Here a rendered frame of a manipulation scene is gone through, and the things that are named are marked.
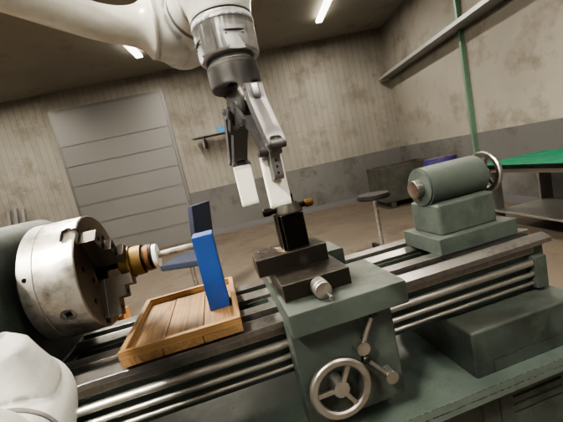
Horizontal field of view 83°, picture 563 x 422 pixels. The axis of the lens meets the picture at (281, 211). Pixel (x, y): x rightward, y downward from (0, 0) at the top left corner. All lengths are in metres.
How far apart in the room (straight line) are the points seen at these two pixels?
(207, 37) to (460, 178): 0.93
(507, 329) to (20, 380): 1.13
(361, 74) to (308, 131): 1.83
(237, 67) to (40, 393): 0.54
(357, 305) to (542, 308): 0.63
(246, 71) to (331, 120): 7.56
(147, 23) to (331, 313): 0.67
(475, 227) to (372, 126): 7.17
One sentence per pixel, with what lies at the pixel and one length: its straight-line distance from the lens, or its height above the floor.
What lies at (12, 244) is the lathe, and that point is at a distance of 1.05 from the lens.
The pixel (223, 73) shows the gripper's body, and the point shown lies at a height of 1.39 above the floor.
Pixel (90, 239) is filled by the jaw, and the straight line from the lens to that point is 0.94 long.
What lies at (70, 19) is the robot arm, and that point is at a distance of 0.61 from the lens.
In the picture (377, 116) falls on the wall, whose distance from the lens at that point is 8.38.
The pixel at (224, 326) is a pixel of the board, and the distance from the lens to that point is 0.87.
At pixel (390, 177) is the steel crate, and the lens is 6.50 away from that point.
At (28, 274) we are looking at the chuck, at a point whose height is 1.14.
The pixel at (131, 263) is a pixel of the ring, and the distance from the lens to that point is 0.98.
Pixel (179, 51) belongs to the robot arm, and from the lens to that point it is 0.64.
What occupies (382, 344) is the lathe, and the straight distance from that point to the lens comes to 0.93.
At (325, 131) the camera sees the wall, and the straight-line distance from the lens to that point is 7.96.
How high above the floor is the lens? 1.25
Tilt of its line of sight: 8 degrees down
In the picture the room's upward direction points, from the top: 12 degrees counter-clockwise
